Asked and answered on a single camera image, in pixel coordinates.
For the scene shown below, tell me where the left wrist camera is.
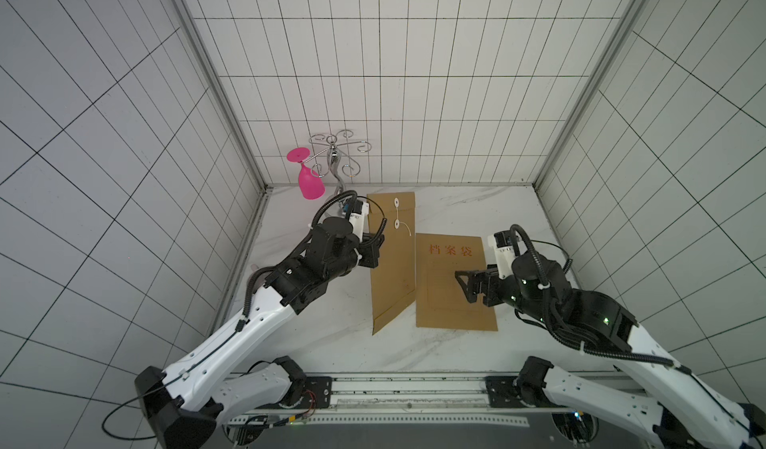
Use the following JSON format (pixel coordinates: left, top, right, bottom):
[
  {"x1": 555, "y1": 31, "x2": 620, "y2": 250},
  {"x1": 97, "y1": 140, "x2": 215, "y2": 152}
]
[{"x1": 342, "y1": 198, "x2": 369, "y2": 241}]

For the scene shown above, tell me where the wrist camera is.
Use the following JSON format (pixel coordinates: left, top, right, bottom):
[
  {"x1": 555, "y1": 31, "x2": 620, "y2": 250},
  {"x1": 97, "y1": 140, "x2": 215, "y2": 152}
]
[
  {"x1": 342, "y1": 198, "x2": 369, "y2": 241},
  {"x1": 488, "y1": 231, "x2": 517, "y2": 275}
]

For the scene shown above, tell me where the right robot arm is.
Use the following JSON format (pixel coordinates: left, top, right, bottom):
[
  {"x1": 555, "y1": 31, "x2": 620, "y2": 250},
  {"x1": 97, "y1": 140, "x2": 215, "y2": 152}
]
[{"x1": 455, "y1": 249, "x2": 765, "y2": 448}]

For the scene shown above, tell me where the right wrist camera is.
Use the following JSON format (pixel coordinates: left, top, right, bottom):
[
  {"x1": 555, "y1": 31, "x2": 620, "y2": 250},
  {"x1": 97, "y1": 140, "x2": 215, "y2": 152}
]
[{"x1": 488, "y1": 231, "x2": 517, "y2": 275}]

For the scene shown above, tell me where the chrome glass rack stand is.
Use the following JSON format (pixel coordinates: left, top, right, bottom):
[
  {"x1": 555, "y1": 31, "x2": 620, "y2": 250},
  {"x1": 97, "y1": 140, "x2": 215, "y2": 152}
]
[{"x1": 305, "y1": 129, "x2": 372, "y2": 195}]

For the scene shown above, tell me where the pink wine glass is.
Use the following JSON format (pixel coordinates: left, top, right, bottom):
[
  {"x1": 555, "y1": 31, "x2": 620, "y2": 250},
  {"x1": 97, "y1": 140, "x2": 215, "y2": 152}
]
[{"x1": 286, "y1": 147, "x2": 325, "y2": 201}]

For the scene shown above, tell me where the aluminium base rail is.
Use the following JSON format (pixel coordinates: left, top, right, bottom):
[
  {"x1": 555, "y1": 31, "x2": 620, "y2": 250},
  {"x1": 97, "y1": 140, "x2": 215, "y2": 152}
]
[{"x1": 170, "y1": 369, "x2": 653, "y2": 417}]

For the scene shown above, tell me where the brown file bag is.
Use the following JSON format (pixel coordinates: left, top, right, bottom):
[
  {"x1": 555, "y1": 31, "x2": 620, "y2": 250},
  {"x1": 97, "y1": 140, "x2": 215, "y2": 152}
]
[
  {"x1": 368, "y1": 192, "x2": 416, "y2": 334},
  {"x1": 416, "y1": 233, "x2": 498, "y2": 331}
]

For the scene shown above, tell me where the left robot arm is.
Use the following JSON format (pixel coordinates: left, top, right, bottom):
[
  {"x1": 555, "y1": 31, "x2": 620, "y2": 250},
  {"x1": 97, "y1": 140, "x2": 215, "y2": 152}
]
[{"x1": 135, "y1": 215, "x2": 385, "y2": 448}]

